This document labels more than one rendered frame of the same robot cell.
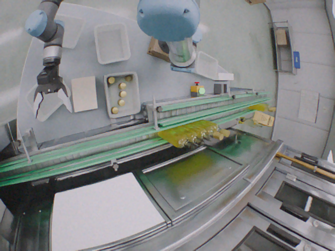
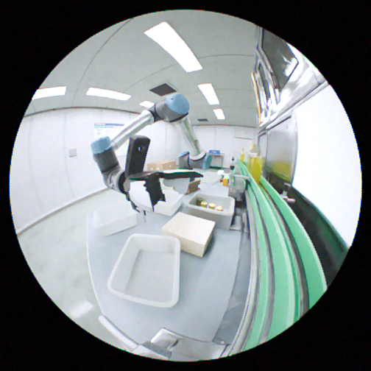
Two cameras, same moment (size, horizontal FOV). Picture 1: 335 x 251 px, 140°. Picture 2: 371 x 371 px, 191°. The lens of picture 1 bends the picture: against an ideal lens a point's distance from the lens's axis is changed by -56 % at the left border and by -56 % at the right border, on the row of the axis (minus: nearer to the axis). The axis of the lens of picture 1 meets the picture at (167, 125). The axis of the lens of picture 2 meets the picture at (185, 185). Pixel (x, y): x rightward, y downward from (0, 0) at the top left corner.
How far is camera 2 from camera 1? 0.56 m
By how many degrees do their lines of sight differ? 57
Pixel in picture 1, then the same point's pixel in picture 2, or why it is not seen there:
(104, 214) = (327, 132)
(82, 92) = (186, 226)
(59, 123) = (203, 291)
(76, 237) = not seen: outside the picture
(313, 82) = (227, 141)
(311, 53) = (209, 140)
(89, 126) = (232, 252)
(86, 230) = not seen: outside the picture
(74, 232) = not seen: outside the picture
